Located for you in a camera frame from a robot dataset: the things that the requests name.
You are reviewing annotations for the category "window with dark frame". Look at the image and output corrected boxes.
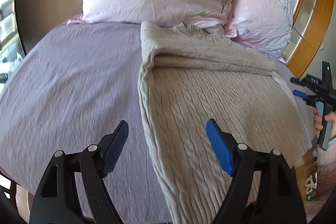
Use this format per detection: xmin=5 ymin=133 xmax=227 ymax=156
xmin=1 ymin=0 xmax=26 ymax=88

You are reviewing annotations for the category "lilac bed sheet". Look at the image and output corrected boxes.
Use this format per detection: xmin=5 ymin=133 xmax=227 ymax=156
xmin=0 ymin=13 xmax=320 ymax=224

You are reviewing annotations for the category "right pink floral pillow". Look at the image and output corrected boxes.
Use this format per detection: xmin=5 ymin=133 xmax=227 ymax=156
xmin=224 ymin=0 xmax=293 ymax=60

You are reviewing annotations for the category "person right hand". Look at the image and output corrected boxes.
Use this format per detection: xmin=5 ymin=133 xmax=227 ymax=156
xmin=312 ymin=107 xmax=336 ymax=140

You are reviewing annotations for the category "pink fluffy sleeve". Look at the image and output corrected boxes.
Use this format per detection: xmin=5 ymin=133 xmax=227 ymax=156
xmin=315 ymin=138 xmax=336 ymax=201

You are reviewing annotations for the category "wooden headboard frame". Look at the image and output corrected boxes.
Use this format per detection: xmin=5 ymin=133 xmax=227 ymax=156
xmin=269 ymin=0 xmax=336 ymax=79

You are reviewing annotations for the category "black camera box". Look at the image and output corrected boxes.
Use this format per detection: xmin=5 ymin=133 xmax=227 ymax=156
xmin=322 ymin=61 xmax=333 ymax=89

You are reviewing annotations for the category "beige cable knit sweater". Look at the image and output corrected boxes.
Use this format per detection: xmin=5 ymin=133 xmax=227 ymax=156
xmin=138 ymin=22 xmax=311 ymax=223

